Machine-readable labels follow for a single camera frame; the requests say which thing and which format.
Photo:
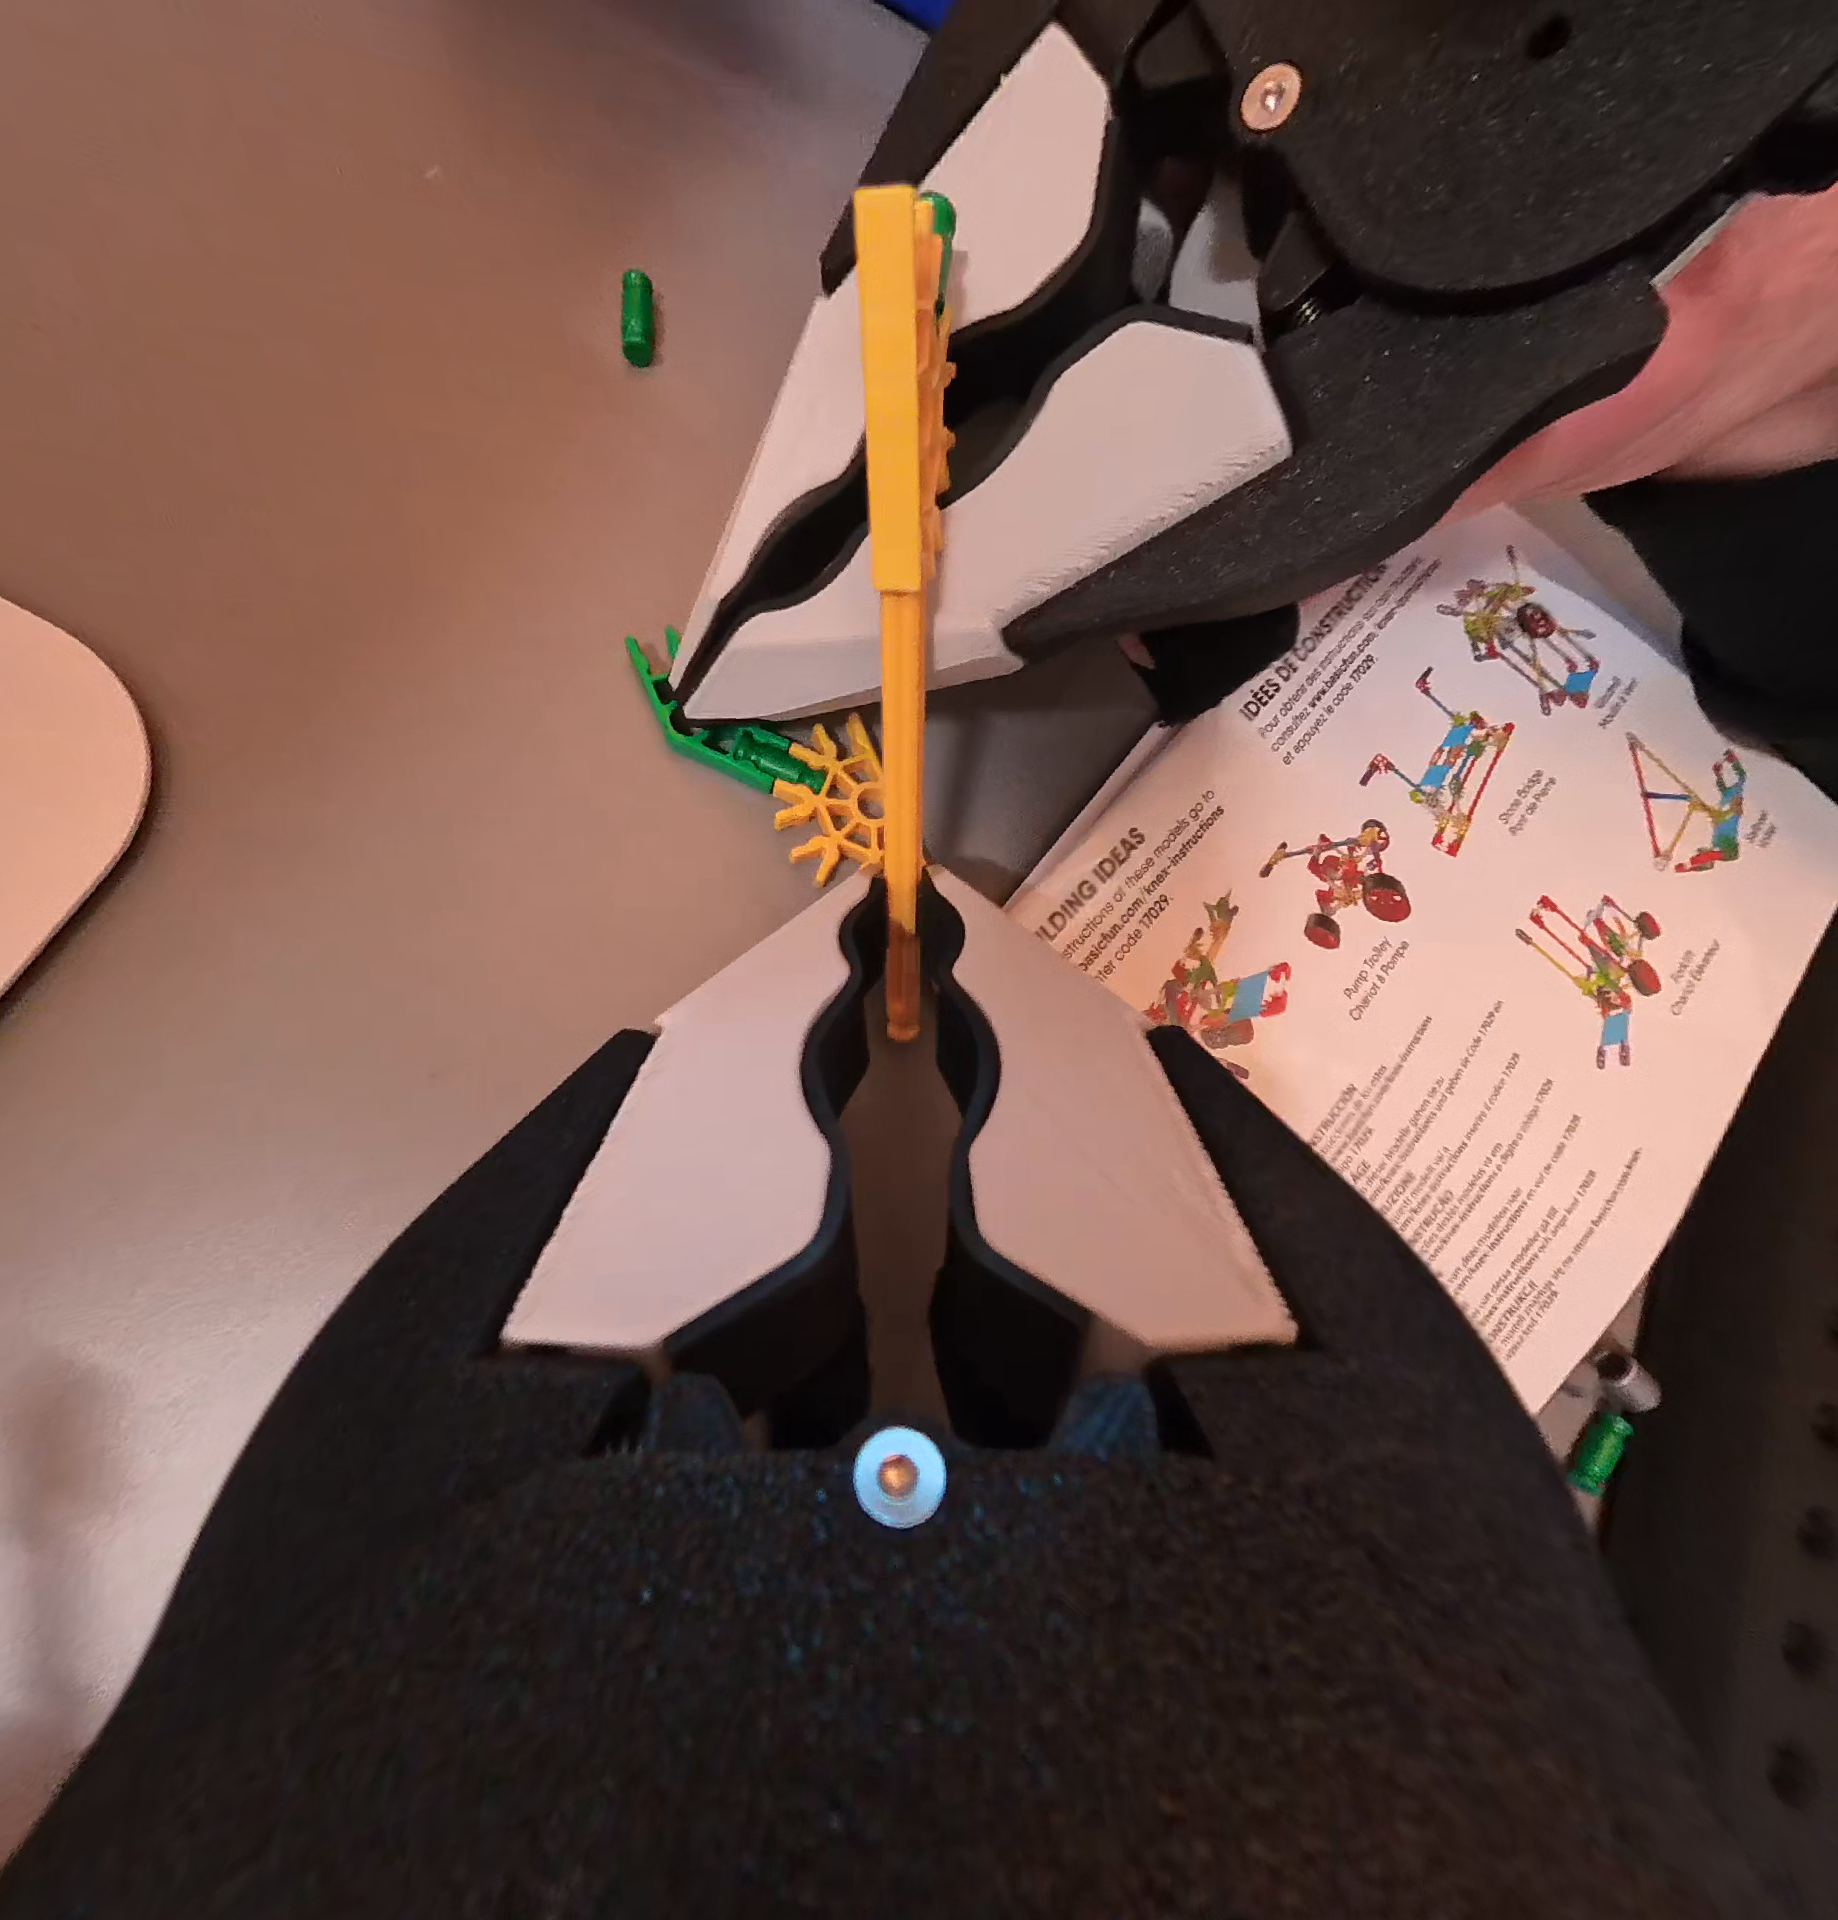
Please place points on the person's right hand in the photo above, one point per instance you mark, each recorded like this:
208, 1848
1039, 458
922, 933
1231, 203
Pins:
1758, 360

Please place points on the silver spacer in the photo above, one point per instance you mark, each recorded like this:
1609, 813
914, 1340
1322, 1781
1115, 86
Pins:
1620, 1380

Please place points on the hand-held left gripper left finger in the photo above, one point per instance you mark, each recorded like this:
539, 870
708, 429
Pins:
665, 1185

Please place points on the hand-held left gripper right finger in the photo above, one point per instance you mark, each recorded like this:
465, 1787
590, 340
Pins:
1131, 1185

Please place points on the white instruction booklet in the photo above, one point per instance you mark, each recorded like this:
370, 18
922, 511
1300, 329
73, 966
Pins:
1380, 970

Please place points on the white metal stand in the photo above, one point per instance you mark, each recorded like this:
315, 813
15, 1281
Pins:
35, 795

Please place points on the short green rod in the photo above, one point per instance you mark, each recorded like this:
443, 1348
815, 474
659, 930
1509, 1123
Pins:
637, 315
941, 215
1598, 1449
762, 749

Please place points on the yellow rod with connectors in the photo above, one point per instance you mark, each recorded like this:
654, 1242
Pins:
901, 389

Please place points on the green fan connector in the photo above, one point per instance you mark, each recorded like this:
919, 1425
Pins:
679, 727

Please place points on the orange fan connector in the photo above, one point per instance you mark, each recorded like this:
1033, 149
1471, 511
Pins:
843, 800

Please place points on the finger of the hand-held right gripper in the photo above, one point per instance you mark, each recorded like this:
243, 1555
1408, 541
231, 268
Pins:
1161, 435
1007, 194

